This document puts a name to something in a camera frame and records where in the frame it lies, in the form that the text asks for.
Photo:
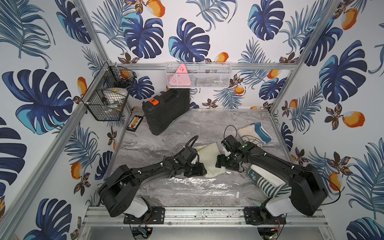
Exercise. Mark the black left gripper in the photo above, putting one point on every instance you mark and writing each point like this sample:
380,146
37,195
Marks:
194,170

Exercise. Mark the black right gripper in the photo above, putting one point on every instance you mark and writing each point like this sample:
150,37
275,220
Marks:
219,162

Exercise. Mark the clear plastic vacuum bag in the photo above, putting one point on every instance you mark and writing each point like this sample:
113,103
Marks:
230,189

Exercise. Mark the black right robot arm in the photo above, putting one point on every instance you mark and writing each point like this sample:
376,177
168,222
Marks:
307,188

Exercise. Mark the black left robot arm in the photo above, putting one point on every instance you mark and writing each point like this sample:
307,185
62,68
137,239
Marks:
118,192

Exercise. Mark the cream and teal folded towel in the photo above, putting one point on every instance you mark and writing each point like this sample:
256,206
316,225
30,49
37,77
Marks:
256,134

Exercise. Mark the green striped folded towel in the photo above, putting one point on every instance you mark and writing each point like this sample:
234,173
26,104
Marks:
271,185

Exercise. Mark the black plastic tool case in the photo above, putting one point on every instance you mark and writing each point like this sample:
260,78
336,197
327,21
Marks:
162,110

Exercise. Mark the small black orange box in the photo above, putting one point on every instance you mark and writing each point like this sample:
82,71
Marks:
134,123

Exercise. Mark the pink triangle object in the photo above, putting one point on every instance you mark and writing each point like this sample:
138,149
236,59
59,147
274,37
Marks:
180,78

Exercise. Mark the clear wall-mounted tray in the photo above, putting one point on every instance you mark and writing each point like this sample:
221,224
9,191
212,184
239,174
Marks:
204,75

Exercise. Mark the aluminium front rail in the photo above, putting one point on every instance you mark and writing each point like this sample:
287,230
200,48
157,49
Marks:
204,217

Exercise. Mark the black wire basket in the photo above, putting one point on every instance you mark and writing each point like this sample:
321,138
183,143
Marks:
109,93

